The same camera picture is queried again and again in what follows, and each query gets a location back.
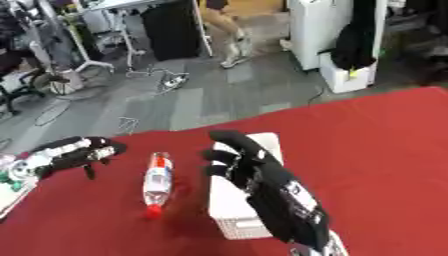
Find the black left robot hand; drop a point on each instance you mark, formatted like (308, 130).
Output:
(70, 156)

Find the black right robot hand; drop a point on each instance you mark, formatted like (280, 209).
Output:
(280, 190)

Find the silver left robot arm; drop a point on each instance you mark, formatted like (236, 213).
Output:
(17, 176)

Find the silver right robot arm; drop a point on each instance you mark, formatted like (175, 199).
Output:
(326, 246)

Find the white box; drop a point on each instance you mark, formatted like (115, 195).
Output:
(245, 203)

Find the clear bottle with red cap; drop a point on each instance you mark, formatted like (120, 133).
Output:
(157, 183)

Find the black office chair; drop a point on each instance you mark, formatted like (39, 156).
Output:
(20, 76)

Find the white stand with wheels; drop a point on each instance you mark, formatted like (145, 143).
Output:
(99, 43)

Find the white power strip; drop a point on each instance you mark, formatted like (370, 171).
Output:
(174, 81)

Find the white cabinet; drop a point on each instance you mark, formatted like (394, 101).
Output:
(326, 36)

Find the black hanging cloth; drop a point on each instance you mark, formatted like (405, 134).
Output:
(170, 29)

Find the black bag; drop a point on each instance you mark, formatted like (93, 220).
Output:
(354, 43)

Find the person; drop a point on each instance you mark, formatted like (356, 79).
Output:
(230, 30)

